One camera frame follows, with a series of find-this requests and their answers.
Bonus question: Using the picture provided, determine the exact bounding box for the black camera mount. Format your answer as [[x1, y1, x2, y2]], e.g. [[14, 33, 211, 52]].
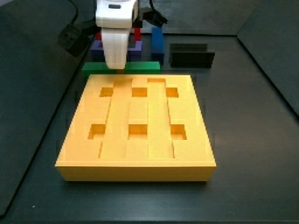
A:
[[133, 7, 168, 28], [57, 19, 97, 57]]

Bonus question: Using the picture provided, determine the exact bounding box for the yellow slotted board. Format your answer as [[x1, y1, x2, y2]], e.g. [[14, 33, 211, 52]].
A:
[[55, 74, 216, 182]]

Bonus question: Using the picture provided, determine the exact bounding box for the purple cross-shaped block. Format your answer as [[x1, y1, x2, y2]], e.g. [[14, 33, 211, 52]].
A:
[[89, 40, 143, 62]]

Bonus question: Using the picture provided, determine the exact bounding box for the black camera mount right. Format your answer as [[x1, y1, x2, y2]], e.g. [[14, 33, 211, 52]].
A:
[[133, 7, 168, 28]]

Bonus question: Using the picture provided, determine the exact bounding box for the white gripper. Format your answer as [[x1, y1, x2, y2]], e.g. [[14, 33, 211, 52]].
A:
[[96, 0, 137, 69]]

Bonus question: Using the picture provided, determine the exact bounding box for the red cross-shaped block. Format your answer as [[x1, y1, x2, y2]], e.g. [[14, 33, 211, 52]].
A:
[[95, 28, 141, 41]]

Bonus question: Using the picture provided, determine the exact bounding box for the black angled bracket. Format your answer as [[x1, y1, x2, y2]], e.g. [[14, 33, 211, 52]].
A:
[[169, 44, 215, 68]]

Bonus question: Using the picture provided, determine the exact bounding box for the blue long block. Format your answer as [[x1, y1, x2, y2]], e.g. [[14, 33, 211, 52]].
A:
[[151, 27, 164, 64]]

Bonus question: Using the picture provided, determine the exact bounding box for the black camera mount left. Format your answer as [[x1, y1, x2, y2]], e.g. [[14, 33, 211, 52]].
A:
[[57, 19, 97, 57]]

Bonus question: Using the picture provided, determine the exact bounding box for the green long block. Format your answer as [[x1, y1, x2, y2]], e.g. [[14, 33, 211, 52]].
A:
[[81, 61, 161, 79]]

